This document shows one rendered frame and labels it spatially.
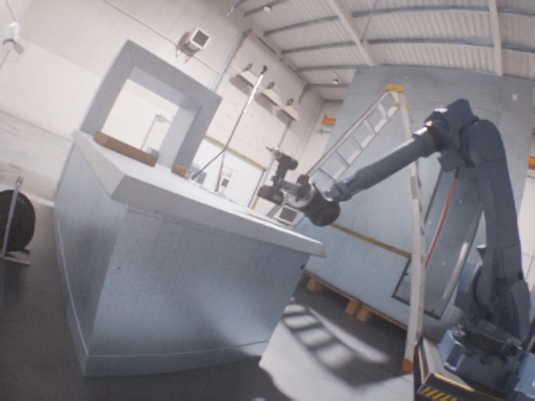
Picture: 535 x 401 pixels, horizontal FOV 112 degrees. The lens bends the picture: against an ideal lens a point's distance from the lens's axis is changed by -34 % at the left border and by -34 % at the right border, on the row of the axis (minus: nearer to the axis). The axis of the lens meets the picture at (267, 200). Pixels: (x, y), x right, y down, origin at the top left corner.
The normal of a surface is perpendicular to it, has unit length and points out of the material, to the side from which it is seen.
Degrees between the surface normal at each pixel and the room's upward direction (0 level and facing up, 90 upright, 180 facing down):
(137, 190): 68
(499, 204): 90
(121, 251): 90
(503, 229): 90
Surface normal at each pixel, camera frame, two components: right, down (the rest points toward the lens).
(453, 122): -0.15, -0.08
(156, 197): 0.78, -0.08
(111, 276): 0.68, 0.29
